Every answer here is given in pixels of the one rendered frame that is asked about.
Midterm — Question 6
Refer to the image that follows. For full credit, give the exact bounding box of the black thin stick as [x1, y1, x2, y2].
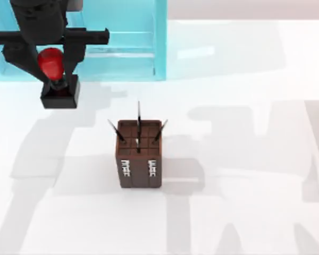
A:
[107, 119, 126, 145]
[152, 118, 169, 143]
[136, 100, 142, 154]

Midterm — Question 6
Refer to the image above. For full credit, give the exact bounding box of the light blue rack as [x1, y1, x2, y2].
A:
[0, 0, 167, 82]

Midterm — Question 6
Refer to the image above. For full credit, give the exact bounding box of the brown wooden holder box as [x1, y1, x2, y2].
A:
[114, 120, 163, 190]

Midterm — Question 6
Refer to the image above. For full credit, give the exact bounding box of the red trophy with black base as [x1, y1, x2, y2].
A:
[36, 47, 81, 110]

